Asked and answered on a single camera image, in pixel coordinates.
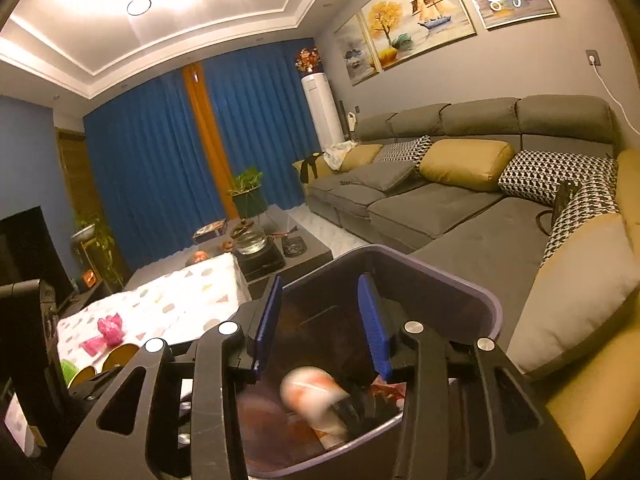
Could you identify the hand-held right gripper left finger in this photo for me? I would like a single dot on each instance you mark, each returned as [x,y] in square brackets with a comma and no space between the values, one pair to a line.
[265,330]

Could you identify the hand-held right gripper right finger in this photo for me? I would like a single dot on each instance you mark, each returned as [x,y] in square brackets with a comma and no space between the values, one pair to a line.
[375,330]

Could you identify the grey plastic bin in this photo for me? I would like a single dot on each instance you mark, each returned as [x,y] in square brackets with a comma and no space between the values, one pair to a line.
[322,317]

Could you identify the dented red paper cup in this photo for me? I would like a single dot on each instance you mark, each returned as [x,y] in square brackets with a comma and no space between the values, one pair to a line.
[82,374]

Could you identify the white orange paper cup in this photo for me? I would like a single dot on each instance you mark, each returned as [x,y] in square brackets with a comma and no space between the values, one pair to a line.
[310,395]

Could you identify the pink wrapper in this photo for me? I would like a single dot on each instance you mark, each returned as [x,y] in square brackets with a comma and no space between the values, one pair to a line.
[111,329]

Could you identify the black electric stove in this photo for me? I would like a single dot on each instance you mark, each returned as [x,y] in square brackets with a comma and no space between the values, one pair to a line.
[262,264]

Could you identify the dark television cabinet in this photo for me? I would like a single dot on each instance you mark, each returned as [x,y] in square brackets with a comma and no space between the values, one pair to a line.
[95,296]

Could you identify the orange glowing ornament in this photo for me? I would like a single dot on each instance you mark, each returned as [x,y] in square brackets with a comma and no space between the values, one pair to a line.
[89,278]

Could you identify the dark coffee table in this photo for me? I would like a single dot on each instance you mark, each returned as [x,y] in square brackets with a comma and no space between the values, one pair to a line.
[312,256]

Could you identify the black ashtray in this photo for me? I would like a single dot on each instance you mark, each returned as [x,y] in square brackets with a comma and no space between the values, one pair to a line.
[293,246]

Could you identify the glass teapot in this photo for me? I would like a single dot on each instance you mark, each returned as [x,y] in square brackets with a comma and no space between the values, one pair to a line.
[250,242]

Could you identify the black television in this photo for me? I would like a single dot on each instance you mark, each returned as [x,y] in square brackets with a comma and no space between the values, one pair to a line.
[25,250]

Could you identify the orange figurine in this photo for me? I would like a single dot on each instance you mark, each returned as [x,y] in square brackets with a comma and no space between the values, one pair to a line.
[200,255]

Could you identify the patterned tray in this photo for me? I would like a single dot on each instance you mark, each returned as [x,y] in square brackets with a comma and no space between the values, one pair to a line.
[210,229]

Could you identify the trailing plant on stand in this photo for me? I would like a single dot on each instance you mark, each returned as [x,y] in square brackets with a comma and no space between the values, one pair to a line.
[97,245]

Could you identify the potted plant in dark pot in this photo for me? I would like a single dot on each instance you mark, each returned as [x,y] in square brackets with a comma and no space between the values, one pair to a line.
[247,195]

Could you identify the grey sectional sofa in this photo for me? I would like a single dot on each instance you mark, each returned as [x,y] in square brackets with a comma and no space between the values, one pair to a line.
[450,205]

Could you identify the flat grey cushion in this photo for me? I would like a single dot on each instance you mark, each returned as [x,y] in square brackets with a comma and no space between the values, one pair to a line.
[385,175]

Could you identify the black cloth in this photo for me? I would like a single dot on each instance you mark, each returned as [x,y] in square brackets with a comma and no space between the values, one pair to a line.
[307,167]

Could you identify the small yellow cushion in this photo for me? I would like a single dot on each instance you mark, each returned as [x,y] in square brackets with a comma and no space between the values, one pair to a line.
[362,156]

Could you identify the white cloth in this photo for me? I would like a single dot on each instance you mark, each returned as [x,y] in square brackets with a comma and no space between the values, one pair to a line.
[337,155]

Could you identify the small houndstooth cushion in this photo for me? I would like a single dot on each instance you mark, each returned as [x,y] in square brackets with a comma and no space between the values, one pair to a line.
[405,149]

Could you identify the large yellow cushion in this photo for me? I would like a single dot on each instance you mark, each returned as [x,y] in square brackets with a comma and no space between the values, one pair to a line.
[465,165]

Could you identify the blue curtain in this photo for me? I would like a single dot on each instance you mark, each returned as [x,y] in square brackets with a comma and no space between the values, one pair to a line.
[150,170]
[265,120]

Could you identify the large grey cushion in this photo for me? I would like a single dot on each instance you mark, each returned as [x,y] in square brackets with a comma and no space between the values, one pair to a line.
[575,300]

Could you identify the orange curtain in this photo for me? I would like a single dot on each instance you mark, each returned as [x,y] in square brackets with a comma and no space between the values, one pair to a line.
[207,135]

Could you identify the white small appliance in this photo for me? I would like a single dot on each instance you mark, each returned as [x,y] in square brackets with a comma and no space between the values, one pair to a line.
[352,124]

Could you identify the long houndstooth cushion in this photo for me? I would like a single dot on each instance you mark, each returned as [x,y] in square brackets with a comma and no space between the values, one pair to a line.
[575,227]

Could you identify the white standing air conditioner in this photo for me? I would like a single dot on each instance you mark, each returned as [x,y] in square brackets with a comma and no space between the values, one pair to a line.
[322,110]

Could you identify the black handbag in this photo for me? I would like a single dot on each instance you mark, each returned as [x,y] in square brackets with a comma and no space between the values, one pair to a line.
[565,200]

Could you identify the black white patterned cushion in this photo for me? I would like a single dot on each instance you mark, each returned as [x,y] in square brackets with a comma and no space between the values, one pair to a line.
[545,172]

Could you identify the artificial flower decoration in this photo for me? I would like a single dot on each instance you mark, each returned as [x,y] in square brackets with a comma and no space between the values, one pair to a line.
[307,61]

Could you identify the small landscape painting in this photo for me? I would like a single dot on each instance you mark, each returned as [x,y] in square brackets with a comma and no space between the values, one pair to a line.
[355,52]

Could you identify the tree and sailboat painting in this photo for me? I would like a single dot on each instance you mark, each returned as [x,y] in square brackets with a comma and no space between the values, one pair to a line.
[415,15]

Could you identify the wall socket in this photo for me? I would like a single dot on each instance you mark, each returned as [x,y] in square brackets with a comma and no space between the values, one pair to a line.
[594,57]

